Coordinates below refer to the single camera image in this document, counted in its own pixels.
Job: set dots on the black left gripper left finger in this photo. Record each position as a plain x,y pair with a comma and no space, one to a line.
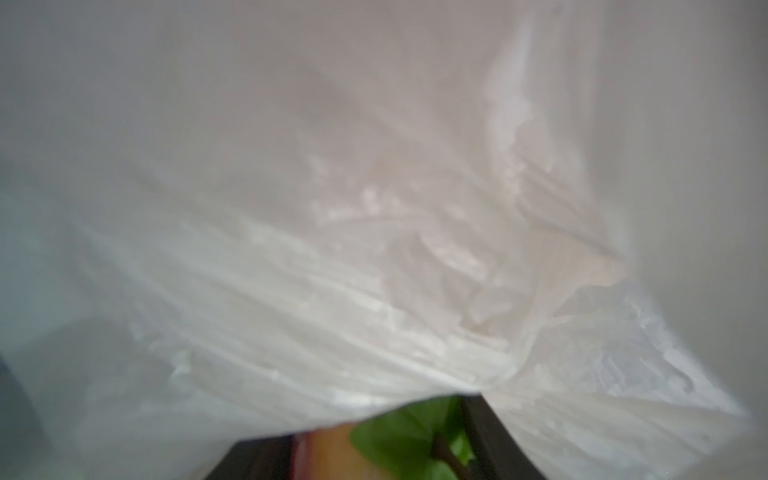
265,459

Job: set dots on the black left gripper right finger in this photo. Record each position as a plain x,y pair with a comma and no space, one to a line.
497,455

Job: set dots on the red fake strawberry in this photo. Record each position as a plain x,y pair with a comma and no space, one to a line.
420,441

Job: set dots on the white lemon print plastic bag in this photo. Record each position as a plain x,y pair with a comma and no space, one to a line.
224,220

